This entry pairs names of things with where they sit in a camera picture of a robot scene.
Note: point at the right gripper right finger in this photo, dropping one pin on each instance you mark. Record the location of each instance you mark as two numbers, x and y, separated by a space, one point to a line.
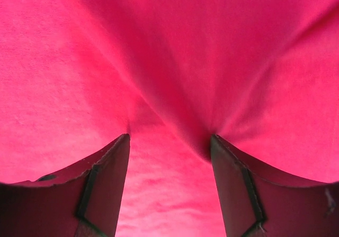
257 199

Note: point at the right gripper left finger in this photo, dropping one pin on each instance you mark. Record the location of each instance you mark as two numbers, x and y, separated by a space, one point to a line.
82 199

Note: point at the red t-shirt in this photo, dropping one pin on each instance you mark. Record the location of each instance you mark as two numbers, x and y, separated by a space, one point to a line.
77 74

